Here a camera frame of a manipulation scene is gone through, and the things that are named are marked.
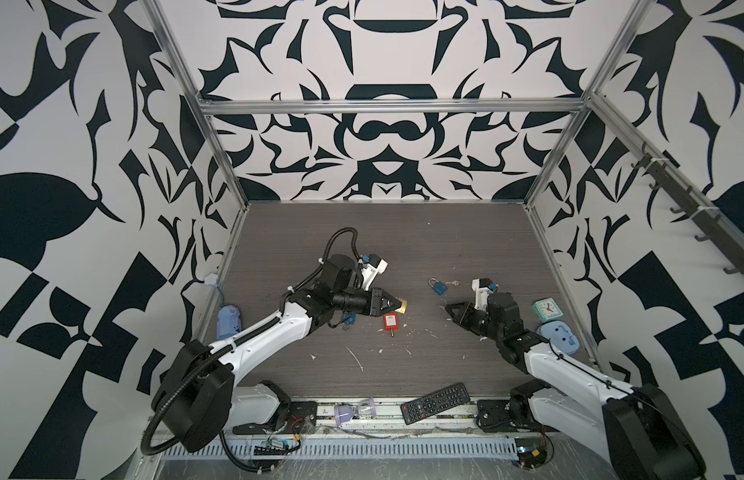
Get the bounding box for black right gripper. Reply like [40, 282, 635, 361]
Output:
[444, 301, 505, 345]

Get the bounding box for red safety padlock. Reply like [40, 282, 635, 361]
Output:
[383, 312, 399, 336]

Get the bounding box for blue padlock with key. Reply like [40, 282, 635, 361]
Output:
[428, 277, 448, 296]

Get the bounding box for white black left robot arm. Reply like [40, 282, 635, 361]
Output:
[140, 254, 402, 456]

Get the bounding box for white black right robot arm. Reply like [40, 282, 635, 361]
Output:
[445, 292, 707, 479]

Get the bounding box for small dark blue padlock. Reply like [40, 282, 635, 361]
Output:
[341, 312, 357, 331]

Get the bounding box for teal alarm clock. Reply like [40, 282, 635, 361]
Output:
[533, 298, 564, 323]

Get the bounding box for black remote control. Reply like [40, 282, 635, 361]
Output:
[400, 382, 471, 425]

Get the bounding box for light blue round device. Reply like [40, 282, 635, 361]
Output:
[536, 320, 581, 356]

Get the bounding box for clear safety glasses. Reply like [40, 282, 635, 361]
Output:
[333, 398, 377, 428]

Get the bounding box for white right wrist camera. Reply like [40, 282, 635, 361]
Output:
[471, 278, 497, 311]

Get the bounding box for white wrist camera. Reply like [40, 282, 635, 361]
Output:
[471, 278, 497, 311]
[361, 254, 388, 291]

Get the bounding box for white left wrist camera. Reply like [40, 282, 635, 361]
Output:
[361, 254, 388, 291]

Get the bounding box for black corrugated cable hose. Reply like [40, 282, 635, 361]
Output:
[320, 226, 364, 265]

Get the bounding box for white slotted cable duct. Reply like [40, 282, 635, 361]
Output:
[161, 436, 521, 461]

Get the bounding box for light blue device left wall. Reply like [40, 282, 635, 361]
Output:
[216, 305, 242, 340]

